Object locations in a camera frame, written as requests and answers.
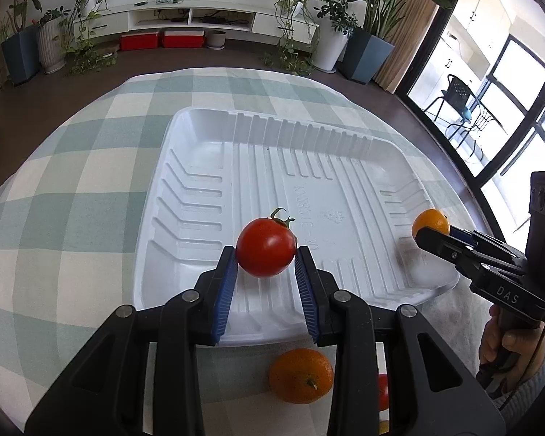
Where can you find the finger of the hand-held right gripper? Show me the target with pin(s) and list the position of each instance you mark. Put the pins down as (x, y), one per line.
(459, 235)
(445, 247)

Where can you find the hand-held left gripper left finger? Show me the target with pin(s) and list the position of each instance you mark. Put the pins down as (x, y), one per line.
(227, 290)

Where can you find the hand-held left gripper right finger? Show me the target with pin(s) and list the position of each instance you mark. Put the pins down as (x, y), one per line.
(306, 290)

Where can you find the small orange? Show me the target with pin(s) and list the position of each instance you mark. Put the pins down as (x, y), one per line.
(429, 221)

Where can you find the large red tomato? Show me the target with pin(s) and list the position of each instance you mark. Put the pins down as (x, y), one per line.
(265, 247)

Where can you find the orange with dark stem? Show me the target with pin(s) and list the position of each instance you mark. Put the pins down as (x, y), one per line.
(295, 372)

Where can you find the white plastic tray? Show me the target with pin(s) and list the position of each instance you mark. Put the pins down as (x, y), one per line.
(254, 177)

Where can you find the person's right forearm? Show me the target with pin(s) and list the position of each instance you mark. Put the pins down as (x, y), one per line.
(527, 390)

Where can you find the person's right hand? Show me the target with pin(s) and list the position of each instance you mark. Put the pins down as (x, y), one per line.
(522, 345)

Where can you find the black metal side table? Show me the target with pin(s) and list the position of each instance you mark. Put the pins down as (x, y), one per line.
(483, 120)

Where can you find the small red tomato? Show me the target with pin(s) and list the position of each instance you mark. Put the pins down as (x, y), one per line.
(383, 393)

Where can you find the black metal chair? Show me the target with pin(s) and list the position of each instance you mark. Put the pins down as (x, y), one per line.
(456, 88)

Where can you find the beige curtain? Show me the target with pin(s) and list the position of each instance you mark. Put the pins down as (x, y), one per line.
(408, 45)

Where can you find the large-leaf plant in grey-blue pot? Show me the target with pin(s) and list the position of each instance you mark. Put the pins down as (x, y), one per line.
(368, 57)

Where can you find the bushy plant in white pot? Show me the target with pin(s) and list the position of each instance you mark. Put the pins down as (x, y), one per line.
(329, 50)

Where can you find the grey empty flower pot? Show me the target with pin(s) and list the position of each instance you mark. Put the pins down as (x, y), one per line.
(216, 40)

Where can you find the black set-top box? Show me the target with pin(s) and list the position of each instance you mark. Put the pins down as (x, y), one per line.
(213, 20)

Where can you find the trailing plant in white pot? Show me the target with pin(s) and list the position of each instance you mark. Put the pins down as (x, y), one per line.
(93, 7)
(295, 9)

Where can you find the white television cabinet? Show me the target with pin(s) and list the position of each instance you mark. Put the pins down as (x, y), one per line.
(236, 9)

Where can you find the plant in white ribbed pot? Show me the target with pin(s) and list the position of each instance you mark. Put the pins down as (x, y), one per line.
(51, 50)

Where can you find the tall plant in blue pot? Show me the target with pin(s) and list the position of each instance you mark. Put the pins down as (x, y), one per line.
(20, 54)

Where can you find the black sliding door frame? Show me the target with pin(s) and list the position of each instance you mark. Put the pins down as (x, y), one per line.
(520, 143)

